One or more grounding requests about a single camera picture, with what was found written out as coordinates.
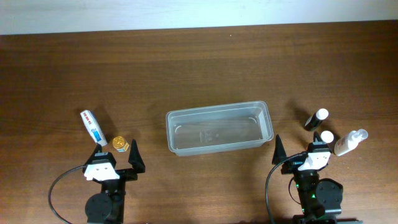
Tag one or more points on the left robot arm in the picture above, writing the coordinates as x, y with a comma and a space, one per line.
108, 205

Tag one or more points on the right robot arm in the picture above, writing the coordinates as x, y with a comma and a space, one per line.
320, 199

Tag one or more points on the orange bottle white cap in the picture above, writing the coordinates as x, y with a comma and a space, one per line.
327, 136

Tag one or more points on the white spray bottle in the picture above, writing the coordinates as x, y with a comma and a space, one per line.
350, 142

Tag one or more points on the black bottle white cap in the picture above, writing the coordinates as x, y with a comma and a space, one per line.
316, 119

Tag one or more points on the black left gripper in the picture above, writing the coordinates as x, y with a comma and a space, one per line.
123, 174

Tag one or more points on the white blue medicine box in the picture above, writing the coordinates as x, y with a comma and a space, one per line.
93, 127

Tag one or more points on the clear plastic container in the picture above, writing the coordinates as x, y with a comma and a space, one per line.
218, 128

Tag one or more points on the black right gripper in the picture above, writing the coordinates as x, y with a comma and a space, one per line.
289, 166

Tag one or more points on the gold lid balm jar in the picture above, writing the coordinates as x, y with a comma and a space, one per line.
120, 144

